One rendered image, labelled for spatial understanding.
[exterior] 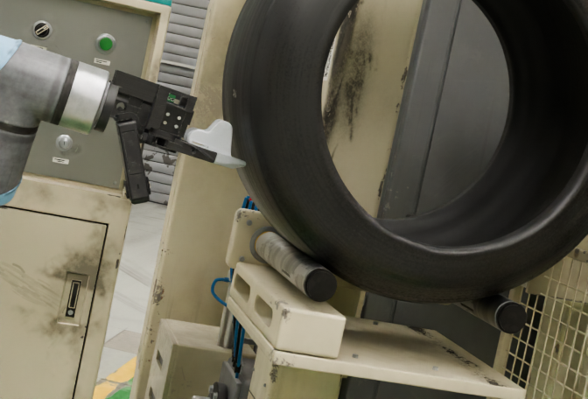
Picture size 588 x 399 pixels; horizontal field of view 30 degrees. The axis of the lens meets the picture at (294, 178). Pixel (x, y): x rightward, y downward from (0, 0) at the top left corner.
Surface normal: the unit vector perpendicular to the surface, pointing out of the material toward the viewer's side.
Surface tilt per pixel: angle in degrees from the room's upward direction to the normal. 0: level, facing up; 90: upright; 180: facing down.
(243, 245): 90
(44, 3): 90
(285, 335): 90
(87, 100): 88
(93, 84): 62
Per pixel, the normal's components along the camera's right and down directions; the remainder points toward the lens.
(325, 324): 0.23, 0.10
